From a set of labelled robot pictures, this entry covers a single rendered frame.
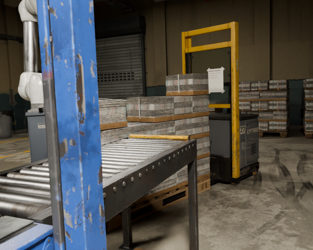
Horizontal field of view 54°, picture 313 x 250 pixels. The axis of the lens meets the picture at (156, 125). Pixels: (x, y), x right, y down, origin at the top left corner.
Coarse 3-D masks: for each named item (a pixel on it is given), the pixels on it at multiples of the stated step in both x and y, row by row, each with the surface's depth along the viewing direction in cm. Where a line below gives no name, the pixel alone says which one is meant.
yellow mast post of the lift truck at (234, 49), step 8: (232, 24) 340; (232, 32) 341; (232, 40) 342; (232, 48) 343; (232, 56) 344; (232, 64) 345; (232, 72) 346; (232, 80) 347; (232, 88) 348; (232, 96) 349; (232, 104) 350; (232, 112) 351; (232, 120) 352; (232, 128) 353; (232, 136) 354; (232, 144) 355; (232, 152) 356; (232, 160) 357; (232, 168) 360; (232, 176) 361
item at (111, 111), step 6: (102, 102) 238; (108, 102) 241; (114, 102) 245; (120, 102) 249; (126, 102) 254; (102, 108) 238; (108, 108) 242; (114, 108) 248; (120, 108) 250; (102, 114) 238; (108, 114) 243; (114, 114) 247; (120, 114) 251; (102, 120) 239; (108, 120) 243; (114, 120) 247; (120, 120) 251; (126, 120) 255
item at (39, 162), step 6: (120, 138) 213; (126, 138) 216; (102, 144) 190; (36, 162) 145; (42, 162) 144; (12, 168) 134; (18, 168) 134; (30, 168) 138; (0, 174) 124; (6, 174) 126
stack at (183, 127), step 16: (112, 128) 250; (128, 128) 258; (144, 128) 272; (160, 128) 289; (176, 128) 305; (192, 128) 323; (176, 176) 307; (176, 192) 308; (144, 208) 295; (160, 208) 292; (112, 224) 251
